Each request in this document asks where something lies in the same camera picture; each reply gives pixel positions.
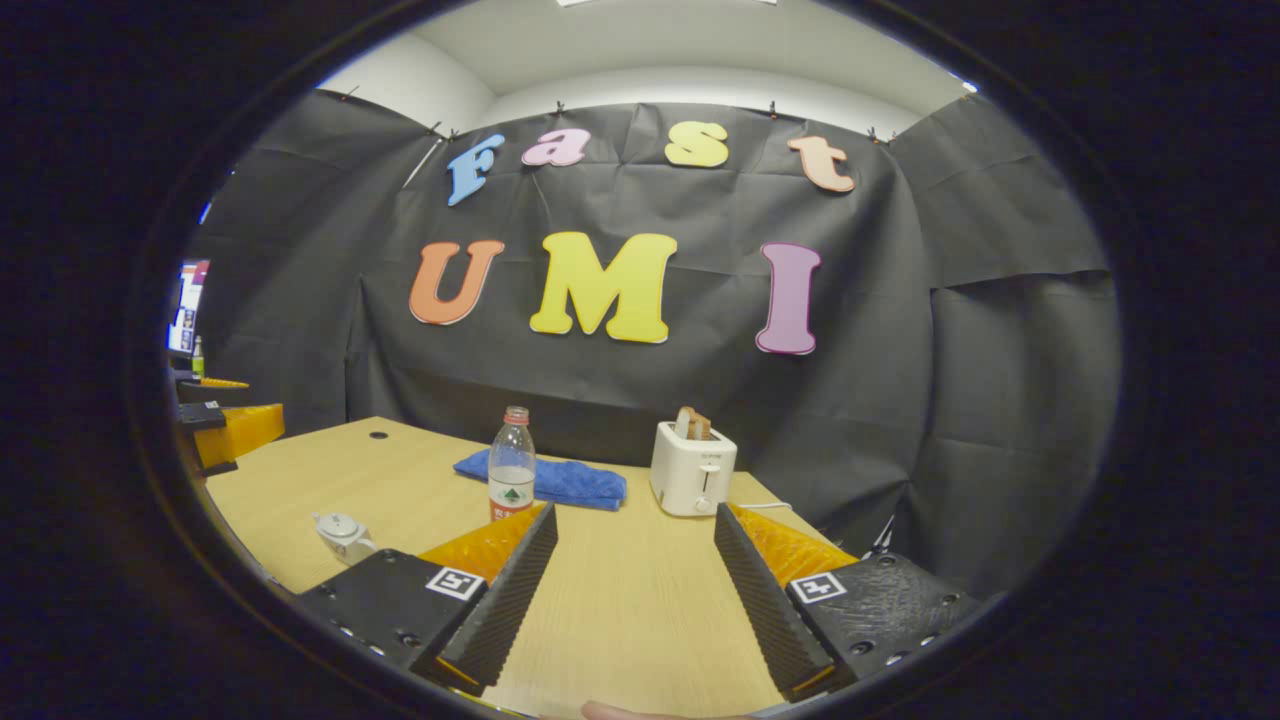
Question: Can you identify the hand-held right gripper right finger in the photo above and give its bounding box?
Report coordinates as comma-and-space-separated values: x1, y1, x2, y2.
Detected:
713, 503, 986, 704

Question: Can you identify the white toaster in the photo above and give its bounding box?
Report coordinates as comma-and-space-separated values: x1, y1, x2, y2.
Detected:
650, 421, 739, 518

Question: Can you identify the computer monitor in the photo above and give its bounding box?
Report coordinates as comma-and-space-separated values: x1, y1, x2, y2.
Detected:
168, 260, 211, 356

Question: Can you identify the clear plastic water bottle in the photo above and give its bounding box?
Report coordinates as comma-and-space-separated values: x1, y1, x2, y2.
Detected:
488, 406, 537, 523

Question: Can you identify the black backdrop cloth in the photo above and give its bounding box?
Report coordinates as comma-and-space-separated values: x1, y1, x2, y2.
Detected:
190, 88, 1121, 601

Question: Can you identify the blue folded towel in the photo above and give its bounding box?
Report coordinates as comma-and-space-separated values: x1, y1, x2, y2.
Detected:
453, 448, 628, 512

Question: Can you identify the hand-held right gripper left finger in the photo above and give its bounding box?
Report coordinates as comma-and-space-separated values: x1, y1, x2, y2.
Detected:
295, 502, 559, 698

